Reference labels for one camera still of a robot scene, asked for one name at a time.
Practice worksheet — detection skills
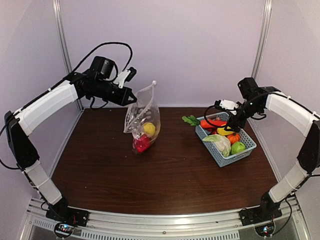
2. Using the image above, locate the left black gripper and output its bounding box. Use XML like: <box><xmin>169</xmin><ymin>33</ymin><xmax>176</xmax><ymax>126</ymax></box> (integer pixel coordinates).
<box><xmin>88</xmin><ymin>78</ymin><xmax>137</xmax><ymax>106</ymax></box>

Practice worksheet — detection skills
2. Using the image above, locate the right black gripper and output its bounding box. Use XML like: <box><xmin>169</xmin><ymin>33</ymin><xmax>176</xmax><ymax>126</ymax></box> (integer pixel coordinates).
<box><xmin>225</xmin><ymin>99</ymin><xmax>263</xmax><ymax>133</ymax></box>

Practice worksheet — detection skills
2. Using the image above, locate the yellow toy bell pepper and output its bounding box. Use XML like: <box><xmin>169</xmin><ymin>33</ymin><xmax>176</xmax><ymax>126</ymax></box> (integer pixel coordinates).
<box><xmin>217</xmin><ymin>127</ymin><xmax>234</xmax><ymax>136</ymax></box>

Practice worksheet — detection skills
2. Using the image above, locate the green toy apple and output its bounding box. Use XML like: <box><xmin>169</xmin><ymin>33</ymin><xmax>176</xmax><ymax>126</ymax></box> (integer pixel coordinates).
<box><xmin>230</xmin><ymin>141</ymin><xmax>246</xmax><ymax>155</ymax></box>

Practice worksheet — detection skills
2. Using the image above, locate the clear polka dot zip bag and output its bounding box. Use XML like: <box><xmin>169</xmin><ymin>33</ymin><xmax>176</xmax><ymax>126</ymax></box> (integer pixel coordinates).
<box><xmin>123</xmin><ymin>80</ymin><xmax>161</xmax><ymax>154</ymax></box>

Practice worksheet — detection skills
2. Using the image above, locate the yellow toy pear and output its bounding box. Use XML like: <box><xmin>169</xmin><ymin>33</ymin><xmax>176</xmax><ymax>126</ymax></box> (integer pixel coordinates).
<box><xmin>143</xmin><ymin>122</ymin><xmax>156</xmax><ymax>137</ymax></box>

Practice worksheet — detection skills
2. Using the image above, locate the orange toy carrot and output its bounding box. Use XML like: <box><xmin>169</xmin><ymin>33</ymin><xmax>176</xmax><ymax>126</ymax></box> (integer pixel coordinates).
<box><xmin>181</xmin><ymin>115</ymin><xmax>227</xmax><ymax>129</ymax></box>

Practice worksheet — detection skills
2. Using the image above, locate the red toy bell pepper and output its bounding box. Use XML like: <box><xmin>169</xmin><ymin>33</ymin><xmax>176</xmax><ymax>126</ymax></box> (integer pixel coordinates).
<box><xmin>133</xmin><ymin>134</ymin><xmax>151</xmax><ymax>153</ymax></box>

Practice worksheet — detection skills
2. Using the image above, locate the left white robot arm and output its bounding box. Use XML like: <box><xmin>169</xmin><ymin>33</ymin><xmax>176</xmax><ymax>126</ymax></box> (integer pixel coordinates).
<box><xmin>4</xmin><ymin>56</ymin><xmax>137</xmax><ymax>222</ymax></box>

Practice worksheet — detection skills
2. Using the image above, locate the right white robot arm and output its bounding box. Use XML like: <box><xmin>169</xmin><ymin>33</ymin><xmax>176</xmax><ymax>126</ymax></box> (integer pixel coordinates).
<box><xmin>218</xmin><ymin>77</ymin><xmax>320</xmax><ymax>221</ymax></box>

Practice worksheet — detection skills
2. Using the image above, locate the orange toy pumpkin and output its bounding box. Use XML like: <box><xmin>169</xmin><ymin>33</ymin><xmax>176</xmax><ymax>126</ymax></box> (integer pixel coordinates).
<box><xmin>226</xmin><ymin>132</ymin><xmax>241</xmax><ymax>145</ymax></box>

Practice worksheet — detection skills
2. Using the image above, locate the toy cabbage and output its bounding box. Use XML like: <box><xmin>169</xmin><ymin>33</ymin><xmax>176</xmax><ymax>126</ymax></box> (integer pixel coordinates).
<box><xmin>202</xmin><ymin>134</ymin><xmax>232</xmax><ymax>158</ymax></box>

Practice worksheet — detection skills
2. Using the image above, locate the blue plastic basket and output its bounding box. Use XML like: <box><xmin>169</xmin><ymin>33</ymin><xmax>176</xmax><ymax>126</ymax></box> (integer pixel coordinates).
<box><xmin>195</xmin><ymin>125</ymin><xmax>257</xmax><ymax>168</ymax></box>

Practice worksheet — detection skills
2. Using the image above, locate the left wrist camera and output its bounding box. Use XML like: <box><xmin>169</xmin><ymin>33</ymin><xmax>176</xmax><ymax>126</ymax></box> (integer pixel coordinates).
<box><xmin>113</xmin><ymin>67</ymin><xmax>137</xmax><ymax>89</ymax></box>

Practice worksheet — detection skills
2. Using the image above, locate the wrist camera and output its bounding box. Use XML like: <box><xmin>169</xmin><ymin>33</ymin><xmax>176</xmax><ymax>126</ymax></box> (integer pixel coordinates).
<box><xmin>113</xmin><ymin>67</ymin><xmax>137</xmax><ymax>89</ymax></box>
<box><xmin>214</xmin><ymin>99</ymin><xmax>239</xmax><ymax>111</ymax></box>

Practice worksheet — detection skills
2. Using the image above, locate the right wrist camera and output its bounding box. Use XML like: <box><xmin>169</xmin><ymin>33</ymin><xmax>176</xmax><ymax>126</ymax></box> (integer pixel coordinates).
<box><xmin>214</xmin><ymin>99</ymin><xmax>239</xmax><ymax>111</ymax></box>

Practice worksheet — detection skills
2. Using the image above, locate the right black cable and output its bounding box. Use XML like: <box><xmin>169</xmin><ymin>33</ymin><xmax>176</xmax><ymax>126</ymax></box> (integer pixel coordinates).
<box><xmin>203</xmin><ymin>104</ymin><xmax>267</xmax><ymax>130</ymax></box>

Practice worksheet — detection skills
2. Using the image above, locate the black cable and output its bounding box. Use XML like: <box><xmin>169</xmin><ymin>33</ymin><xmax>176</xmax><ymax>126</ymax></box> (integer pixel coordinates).
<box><xmin>203</xmin><ymin>104</ymin><xmax>267</xmax><ymax>130</ymax></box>
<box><xmin>0</xmin><ymin>41</ymin><xmax>133</xmax><ymax>170</ymax></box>

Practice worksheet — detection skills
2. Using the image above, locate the left black cable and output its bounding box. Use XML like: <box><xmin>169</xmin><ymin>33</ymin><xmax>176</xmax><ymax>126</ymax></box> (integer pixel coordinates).
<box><xmin>0</xmin><ymin>41</ymin><xmax>133</xmax><ymax>170</ymax></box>

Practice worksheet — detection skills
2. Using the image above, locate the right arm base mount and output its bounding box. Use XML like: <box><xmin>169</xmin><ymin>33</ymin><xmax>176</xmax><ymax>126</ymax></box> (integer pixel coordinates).
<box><xmin>238</xmin><ymin>206</ymin><xmax>283</xmax><ymax>238</ymax></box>

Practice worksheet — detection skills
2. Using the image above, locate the aluminium front rail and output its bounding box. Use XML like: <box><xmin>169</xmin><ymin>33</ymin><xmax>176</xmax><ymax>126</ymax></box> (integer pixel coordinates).
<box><xmin>18</xmin><ymin>197</ymin><xmax>307</xmax><ymax>240</ymax></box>

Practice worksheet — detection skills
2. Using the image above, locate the left aluminium frame post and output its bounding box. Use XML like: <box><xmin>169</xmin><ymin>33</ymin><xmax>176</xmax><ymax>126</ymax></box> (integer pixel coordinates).
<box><xmin>52</xmin><ymin>0</ymin><xmax>85</xmax><ymax>112</ymax></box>

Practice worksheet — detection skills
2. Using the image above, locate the aluminium frame post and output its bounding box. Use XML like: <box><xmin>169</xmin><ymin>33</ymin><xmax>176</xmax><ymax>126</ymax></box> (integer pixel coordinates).
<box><xmin>251</xmin><ymin>0</ymin><xmax>273</xmax><ymax>80</ymax></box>
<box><xmin>52</xmin><ymin>0</ymin><xmax>85</xmax><ymax>112</ymax></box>

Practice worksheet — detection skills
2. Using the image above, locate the right aluminium frame post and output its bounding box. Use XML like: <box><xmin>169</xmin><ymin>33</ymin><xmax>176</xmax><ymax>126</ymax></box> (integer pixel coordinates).
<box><xmin>251</xmin><ymin>0</ymin><xmax>273</xmax><ymax>80</ymax></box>

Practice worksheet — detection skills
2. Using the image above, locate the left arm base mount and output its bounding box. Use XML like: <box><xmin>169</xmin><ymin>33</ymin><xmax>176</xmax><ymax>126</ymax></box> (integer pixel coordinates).
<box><xmin>44</xmin><ymin>196</ymin><xmax>89</xmax><ymax>240</ymax></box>

